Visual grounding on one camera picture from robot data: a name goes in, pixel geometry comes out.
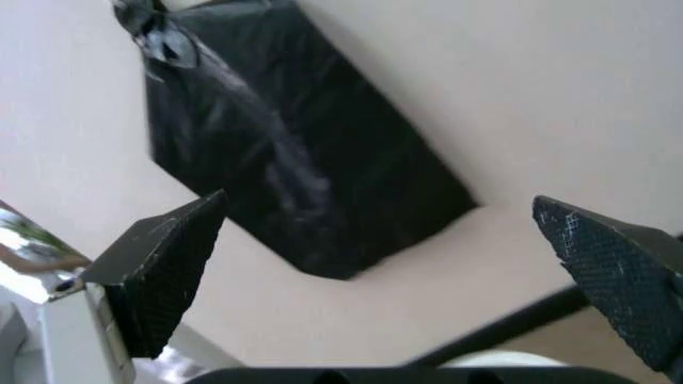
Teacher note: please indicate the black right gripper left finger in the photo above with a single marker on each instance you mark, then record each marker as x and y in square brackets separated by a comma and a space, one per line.
[155, 272]

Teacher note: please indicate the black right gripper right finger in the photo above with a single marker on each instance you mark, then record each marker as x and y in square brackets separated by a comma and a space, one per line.
[619, 272]

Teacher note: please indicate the black plastic garbage bag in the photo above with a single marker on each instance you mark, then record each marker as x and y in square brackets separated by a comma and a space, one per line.
[251, 100]

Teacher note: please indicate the black rectangular trash bin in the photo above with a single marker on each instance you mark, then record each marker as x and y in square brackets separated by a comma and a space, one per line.
[384, 168]

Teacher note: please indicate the white rounded robot shell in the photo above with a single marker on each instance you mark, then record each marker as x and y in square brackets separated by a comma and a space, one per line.
[507, 359]

